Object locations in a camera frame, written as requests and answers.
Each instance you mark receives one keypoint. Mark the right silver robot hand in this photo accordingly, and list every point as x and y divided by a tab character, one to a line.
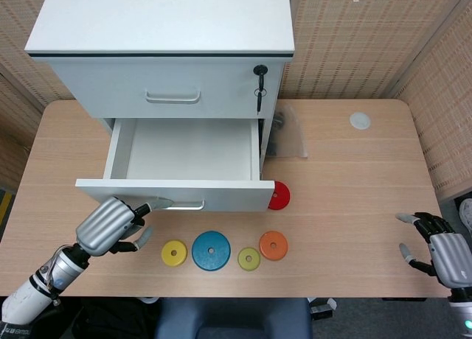
451	258

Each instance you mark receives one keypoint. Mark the white shoe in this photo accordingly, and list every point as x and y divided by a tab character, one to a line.
467	213

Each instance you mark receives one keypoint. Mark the black bag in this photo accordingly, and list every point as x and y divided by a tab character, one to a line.
110	318

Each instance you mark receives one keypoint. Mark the red disc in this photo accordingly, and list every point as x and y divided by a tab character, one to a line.
281	196

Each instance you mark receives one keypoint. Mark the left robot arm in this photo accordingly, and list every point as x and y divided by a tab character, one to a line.
40	291

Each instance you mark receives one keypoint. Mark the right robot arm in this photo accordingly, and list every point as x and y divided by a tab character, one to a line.
462	309

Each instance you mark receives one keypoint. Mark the tall white drawer with lock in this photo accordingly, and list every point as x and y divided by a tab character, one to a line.
110	92

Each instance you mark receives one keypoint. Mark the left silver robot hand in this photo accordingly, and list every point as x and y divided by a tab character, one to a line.
105	226

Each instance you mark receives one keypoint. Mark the small black white box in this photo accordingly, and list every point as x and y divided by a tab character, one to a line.
321	309

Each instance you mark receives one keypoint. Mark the yellow disc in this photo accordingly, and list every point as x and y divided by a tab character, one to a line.
174	254

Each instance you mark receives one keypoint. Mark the black key in lock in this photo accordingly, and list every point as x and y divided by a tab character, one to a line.
261	72

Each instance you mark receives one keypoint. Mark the clear plastic bag with parts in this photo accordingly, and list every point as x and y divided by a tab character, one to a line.
291	132

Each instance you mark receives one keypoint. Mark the green disc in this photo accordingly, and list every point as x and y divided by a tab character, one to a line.
249	258

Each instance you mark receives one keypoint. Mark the orange disc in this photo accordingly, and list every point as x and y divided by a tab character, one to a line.
273	245

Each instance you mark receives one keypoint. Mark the blue disc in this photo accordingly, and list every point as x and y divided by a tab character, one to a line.
211	250

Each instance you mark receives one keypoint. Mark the white middle-size drawer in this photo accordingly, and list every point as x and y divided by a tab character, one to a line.
188	151

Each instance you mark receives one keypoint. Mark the white cabinet body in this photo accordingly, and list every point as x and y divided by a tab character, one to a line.
162	18

